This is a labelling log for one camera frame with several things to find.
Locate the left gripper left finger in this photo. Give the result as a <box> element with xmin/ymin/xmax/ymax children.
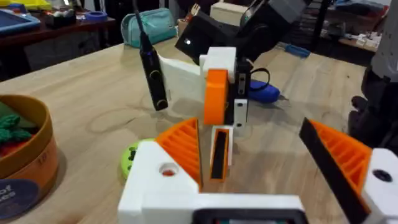
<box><xmin>117</xmin><ymin>117</ymin><xmax>203</xmax><ymax>224</ymax></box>

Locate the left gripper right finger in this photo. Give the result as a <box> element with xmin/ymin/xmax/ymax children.
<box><xmin>298</xmin><ymin>117</ymin><xmax>398</xmax><ymax>224</ymax></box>

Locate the blue electric screwdriver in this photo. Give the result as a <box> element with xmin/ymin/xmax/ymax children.
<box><xmin>248</xmin><ymin>79</ymin><xmax>281</xmax><ymax>104</ymax></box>

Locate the green disc with holes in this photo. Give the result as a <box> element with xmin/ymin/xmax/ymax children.
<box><xmin>120</xmin><ymin>138</ymin><xmax>156</xmax><ymax>181</ymax></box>

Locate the small blue tool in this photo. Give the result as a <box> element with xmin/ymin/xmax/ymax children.
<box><xmin>284</xmin><ymin>43</ymin><xmax>312</xmax><ymax>59</ymax></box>

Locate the cream cardboard box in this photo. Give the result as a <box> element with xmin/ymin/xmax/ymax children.
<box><xmin>210</xmin><ymin>1</ymin><xmax>249</xmax><ymax>27</ymax></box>

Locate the teal zip bag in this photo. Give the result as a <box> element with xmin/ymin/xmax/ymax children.
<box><xmin>120</xmin><ymin>7</ymin><xmax>178</xmax><ymax>49</ymax></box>

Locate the brown tub with toys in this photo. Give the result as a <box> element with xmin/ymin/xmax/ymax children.
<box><xmin>0</xmin><ymin>94</ymin><xmax>60</xmax><ymax>200</ymax></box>

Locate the cluttered wooden bench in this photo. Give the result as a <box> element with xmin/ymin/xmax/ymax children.
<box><xmin>320</xmin><ymin>6</ymin><xmax>389</xmax><ymax>53</ymax></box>

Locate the dark blue round lid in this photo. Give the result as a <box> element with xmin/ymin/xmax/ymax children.
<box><xmin>0</xmin><ymin>179</ymin><xmax>40</xmax><ymax>221</ymax></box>

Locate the blue tape roll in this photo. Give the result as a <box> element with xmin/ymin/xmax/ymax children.
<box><xmin>84</xmin><ymin>11</ymin><xmax>108</xmax><ymax>22</ymax></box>

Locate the dark wooden side table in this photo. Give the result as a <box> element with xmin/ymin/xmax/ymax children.
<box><xmin>0</xmin><ymin>17</ymin><xmax>116</xmax><ymax>82</ymax></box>

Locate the black box of small items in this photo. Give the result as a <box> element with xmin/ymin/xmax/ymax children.
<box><xmin>43</xmin><ymin>8</ymin><xmax>77</xmax><ymax>29</ymax></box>

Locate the blue tray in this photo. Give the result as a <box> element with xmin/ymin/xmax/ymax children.
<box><xmin>0</xmin><ymin>9</ymin><xmax>42</xmax><ymax>35</ymax></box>

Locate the yellow bin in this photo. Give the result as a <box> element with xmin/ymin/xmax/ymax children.
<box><xmin>9</xmin><ymin>0</ymin><xmax>53</xmax><ymax>11</ymax></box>

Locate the thin black looped cable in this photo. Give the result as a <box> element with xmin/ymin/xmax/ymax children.
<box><xmin>249</xmin><ymin>67</ymin><xmax>271</xmax><ymax>91</ymax></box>

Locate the black metal post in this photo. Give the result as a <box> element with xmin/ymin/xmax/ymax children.
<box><xmin>310</xmin><ymin>0</ymin><xmax>331</xmax><ymax>52</ymax></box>

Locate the black camera cable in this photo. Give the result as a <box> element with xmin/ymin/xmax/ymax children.
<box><xmin>132</xmin><ymin>0</ymin><xmax>147</xmax><ymax>35</ymax></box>

